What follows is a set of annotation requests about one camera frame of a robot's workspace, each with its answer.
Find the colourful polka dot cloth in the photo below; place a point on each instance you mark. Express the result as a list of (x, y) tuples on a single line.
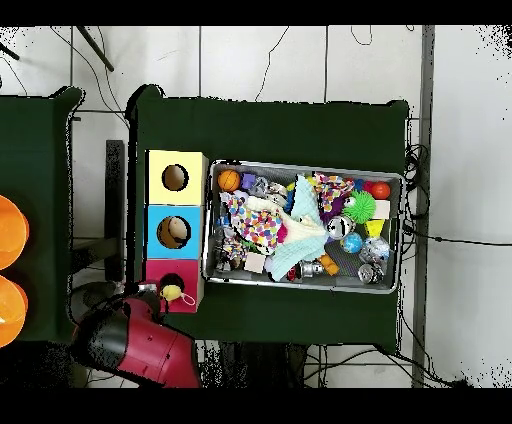
[(260, 228), (332, 196), (232, 250)]

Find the orange basketball toy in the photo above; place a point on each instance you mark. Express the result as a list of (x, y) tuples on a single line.
[(229, 181)]

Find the mint green waffle cloth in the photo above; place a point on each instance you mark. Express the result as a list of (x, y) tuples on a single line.
[(304, 200)]

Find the cream yellow cloth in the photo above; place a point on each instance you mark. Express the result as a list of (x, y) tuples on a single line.
[(304, 234)]

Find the green spiky ball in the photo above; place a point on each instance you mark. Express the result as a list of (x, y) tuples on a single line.
[(360, 206)]

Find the yellow plush duck toy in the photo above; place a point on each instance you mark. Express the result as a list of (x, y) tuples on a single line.
[(172, 293)]

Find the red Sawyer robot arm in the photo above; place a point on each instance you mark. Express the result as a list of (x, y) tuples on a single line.
[(136, 344)]

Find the clear mesh bin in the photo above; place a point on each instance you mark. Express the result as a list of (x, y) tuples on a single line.
[(213, 272)]

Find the wooden box with three holes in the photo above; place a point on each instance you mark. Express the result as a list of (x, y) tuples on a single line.
[(156, 200)]

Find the plain wooden block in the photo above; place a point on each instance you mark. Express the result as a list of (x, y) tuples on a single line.
[(382, 210), (255, 263)]

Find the dark green table cloth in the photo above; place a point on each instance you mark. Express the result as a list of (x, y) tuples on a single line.
[(264, 128)]

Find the silver drink can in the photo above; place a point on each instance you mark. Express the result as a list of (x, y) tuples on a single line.
[(340, 227)]

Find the small orange plastic toy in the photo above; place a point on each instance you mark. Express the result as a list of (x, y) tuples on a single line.
[(329, 265)]

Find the blue globe ball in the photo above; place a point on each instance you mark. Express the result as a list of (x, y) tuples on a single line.
[(353, 243)]

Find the yellow triangular block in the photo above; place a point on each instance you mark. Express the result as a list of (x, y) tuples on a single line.
[(374, 228)]

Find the small orange ball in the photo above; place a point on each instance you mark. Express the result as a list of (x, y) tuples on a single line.
[(381, 190)]

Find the black upright panel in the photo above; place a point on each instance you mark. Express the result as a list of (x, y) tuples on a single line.
[(115, 208)]

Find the grey floor stand base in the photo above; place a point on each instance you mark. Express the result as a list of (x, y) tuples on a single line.
[(88, 252)]

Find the dark green covered side table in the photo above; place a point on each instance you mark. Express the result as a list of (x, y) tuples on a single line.
[(40, 160)]

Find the black rod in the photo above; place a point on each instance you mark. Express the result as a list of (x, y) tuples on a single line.
[(94, 49), (8, 51)]

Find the orange round bowl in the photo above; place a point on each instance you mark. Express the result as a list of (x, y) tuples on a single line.
[(10, 232), (10, 312)]

